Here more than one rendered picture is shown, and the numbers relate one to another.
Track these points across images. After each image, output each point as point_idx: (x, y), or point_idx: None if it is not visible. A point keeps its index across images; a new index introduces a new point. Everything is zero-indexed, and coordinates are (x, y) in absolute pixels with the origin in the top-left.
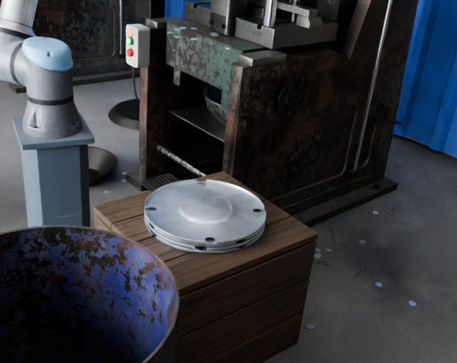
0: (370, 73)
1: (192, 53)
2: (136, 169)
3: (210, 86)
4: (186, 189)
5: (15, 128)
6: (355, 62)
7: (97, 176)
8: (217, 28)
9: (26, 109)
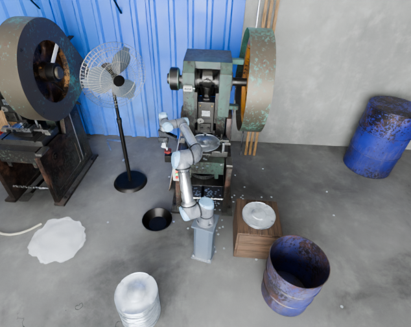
0: None
1: (198, 167)
2: (166, 206)
3: None
4: (246, 211)
5: (199, 228)
6: None
7: (161, 218)
8: (203, 156)
9: (203, 222)
